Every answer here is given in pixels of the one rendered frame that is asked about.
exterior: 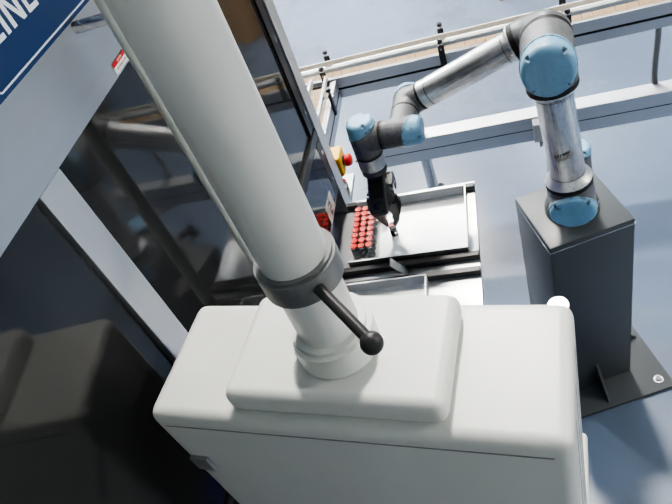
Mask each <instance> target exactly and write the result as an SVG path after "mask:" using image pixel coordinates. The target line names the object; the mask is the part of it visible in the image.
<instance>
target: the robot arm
mask: <svg viewBox="0 0 672 504"><path fill-rule="evenodd" d="M514 62H519V75H520V78H521V81H522V83H523V85H524V86H525V90H526V94H527V96H528V97H529V98H530V99H531V100H534V101H535V104H536V109H537V114H538V119H539V124H540V129H541V134H542V139H543V144H544V149H545V154H546V155H545V159H546V163H547V174H546V176H545V185H546V190H547V196H546V199H545V202H544V208H545V213H546V215H547V217H548V218H549V219H550V220H552V221H553V222H555V223H557V224H560V225H562V226H567V227H575V226H581V225H584V224H586V223H588V222H589V221H590V220H592V219H593V218H594V217H595V216H596V215H597V213H598V211H599V207H600V205H599V197H598V195H597V193H596V191H595V184H594V177H593V169H592V159H591V154H592V150H591V146H590V144H589V143H588V142H587V141H586V140H584V139H581V135H580V128H579V122H578V115H577V108H576V101H575V95H574V91H575V90H576V89H577V88H578V86H579V83H580V78H579V71H578V57H577V53H576V49H575V41H574V33H573V27H572V24H571V22H570V20H569V19H568V18H567V17H566V16H565V15H564V14H563V13H561V12H559V11H557V10H553V9H541V10H537V11H534V12H531V13H529V14H526V15H524V16H522V17H520V18H518V19H516V20H515V21H513V22H511V23H510V24H508V25H506V26H505V27H504V29H503V32H502V33H501V34H499V35H497V36H496V37H494V38H492V39H490V40H489V41H487V42H485V43H484V44H482V45H480V46H478V47H477V48H475V49H473V50H471V51H470V52H468V53H466V54H464V55H463V56H461V57H459V58H457V59H456V60H454V61H452V62H450V63H449V64H447V65H445V66H443V67H442V68H440V69H438V70H436V71H435V72H433V73H431V74H429V75H428V76H426V77H424V78H422V79H421V80H419V81H417V82H416V83H414V82H404V83H402V84H401V85H399V86H398V88H397V89H396V92H395V94H394V96H393V104H392V108H391V112H390V117H389V119H386V120H380V121H374V119H373V118H372V116H371V115H370V114H368V113H367V114H365V113H359V114H356V115H354V116H352V117H351V118H350V119H349V120H348V121H347V123H346V131H347V134H348V140H349V141H350V143H351V146H352V149H353V152H354V154H355V157H356V159H355V162H356V163H357V162H358V165H359V168H360V170H361V172H362V175H363V176H364V177H365V178H367V190H368V192H367V196H368V197H369V198H366V201H367V207H368V209H369V211H370V214H371V215H372V216H373V217H376V219H377V220H378V221H380V222H381V223H382V224H384V225H385V226H387V227H389V226H388V224H389V223H388V220H387V219H386V218H385V215H387V214H388V213H389V212H391V213H392V218H393V223H394V224H395V225H396V226H397V225H398V223H399V221H400V213H401V198H400V197H399V196H398V194H397V193H395V191H394V189H393V188H394V186H395V189H397V183H396V179H395V176H394V173H393V170H390V171H387V164H386V163H387V161H386V158H385V154H384V151H383V150H385V149H392V148H400V147H411V146H413V145H419V144H422V143H423V142H424V140H425V126H424V121H423V118H422V117H421V116H420V115H419V113H420V112H422V111H424V110H426V109H428V108H430V107H431V106H433V105H435V104H437V103H439V102H441V101H443V100H445V99H446V98H448V97H450V96H452V95H454V94H456V93H458V92H460V91H461V90H463V89H465V88H467V87H469V86H471V85H473V84H475V83H476V82H478V81H480V80H482V79H484V78H486V77H488V76H489V75H491V74H493V73H495V72H497V71H499V70H501V69H503V68H504V67H506V66H508V65H510V64H512V63H514ZM390 173H391V175H390ZM393 178H394V179H393ZM394 181H395V182H394ZM393 183H394V185H393Z"/></svg>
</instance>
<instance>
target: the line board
mask: <svg viewBox="0 0 672 504"><path fill-rule="evenodd" d="M88 2H89V0H0V105H1V104H2V102H3V101H4V100H5V99H6V98H7V97H8V95H9V94H10V93H11V92H12V91H13V90H14V88H15V87H16V86H17V85H18V84H19V83H20V81H21V80H22V79H23V78H24V77H25V75H26V74H27V73H28V72H29V71H30V70H31V68H32V67H33V66H34V65H35V64H36V63H37V61H38V60H39V59H40V58H41V57H42V56H43V54H44V53H45V52H46V51H47V50H48V49H49V47H50V46H51V45H52V44H53V43H54V41H55V40H56V39H57V38H58V37H59V36H60V34H61V33H62V32H63V31H64V30H65V29H66V27H67V26H68V25H69V24H70V23H71V22H72V20H73V19H74V18H75V17H76V16H77V14H78V13H79V12H80V11H81V10H82V9H83V7H84V6H85V5H86V4H87V3H88Z"/></svg>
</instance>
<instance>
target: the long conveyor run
mask: <svg viewBox="0 0 672 504"><path fill-rule="evenodd" d="M546 9H553V10H557V11H559V12H561V13H563V14H564V15H565V16H566V17H567V18H568V19H569V20H570V22H571V24H572V27H573V33H574V41H575V47H576V46H580V45H585V44H590V43H594V42H599V41H603V40H608V39H612V38H617V37H621V36H626V35H631V34H635V33H640V32H644V31H649V30H653V29H658V28H662V27H667V26H672V0H579V1H575V2H571V3H567V4H566V0H559V5H558V6H554V7H550V8H546ZM529 13H531V12H529ZM529 13H525V14H521V15H517V16H512V17H508V18H504V19H500V20H496V21H492V22H487V23H483V24H479V25H475V26H471V27H466V28H462V29H458V30H454V31H450V32H446V33H444V31H443V27H441V26H442V23H441V22H437V23H436V26H437V27H439V28H437V33H438V34H437V35H433V36H429V37H425V38H421V39H416V40H412V41H408V42H404V43H400V44H396V45H391V46H387V47H383V48H379V49H375V50H371V51H366V52H362V53H358V54H354V55H350V56H345V57H341V58H337V59H333V60H330V57H329V55H327V53H328V52H327V50H323V51H322V54H323V55H325V56H323V58H324V61H325V62H320V63H316V64H312V65H308V66H304V67H300V68H299V69H300V72H301V74H302V77H303V79H304V82H305V85H306V87H308V85H309V81H310V79H312V81H313V86H312V87H313V88H314V87H318V86H322V85H323V81H324V76H327V77H328V82H327V84H330V83H331V82H333V81H336V82H337V85H338V88H339V91H340V94H341V97H342V98H344V97H348V96H353V95H357V94H362V93H367V92H371V91H376V90H380V89H385V88H389V87H394V86H398V85H401V84H402V83H404V82H417V81H419V80H421V79H422V78H424V77H426V76H428V75H429V74H431V73H433V72H435V71H436V70H438V69H440V68H442V67H443V66H445V65H447V64H449V63H450V62H452V61H454V60H456V59H457V58H459V57H461V56H463V55H464V54H466V53H468V52H470V51H471V50H473V49H475V48H477V47H478V46H480V45H482V44H484V43H485V42H487V41H489V40H490V39H492V38H494V37H496V36H497V35H499V34H501V33H502V32H503V29H504V27H505V26H506V25H508V24H510V23H511V22H513V21H515V20H516V19H518V18H520V17H522V16H524V15H526V14H529Z"/></svg>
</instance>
